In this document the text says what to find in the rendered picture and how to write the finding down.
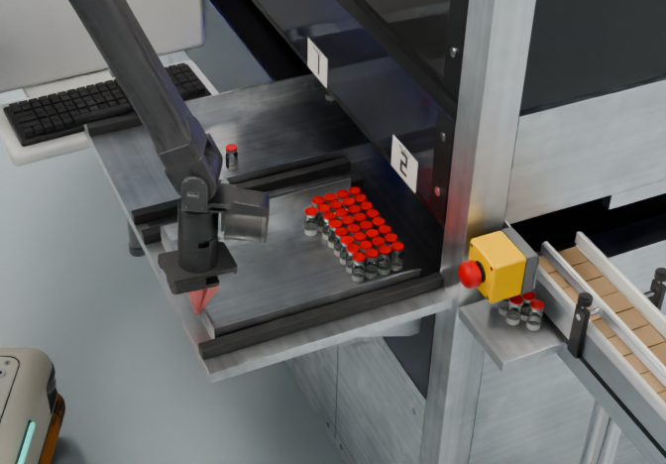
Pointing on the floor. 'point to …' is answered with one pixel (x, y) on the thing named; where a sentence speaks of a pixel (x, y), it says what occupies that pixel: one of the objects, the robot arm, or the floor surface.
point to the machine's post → (477, 188)
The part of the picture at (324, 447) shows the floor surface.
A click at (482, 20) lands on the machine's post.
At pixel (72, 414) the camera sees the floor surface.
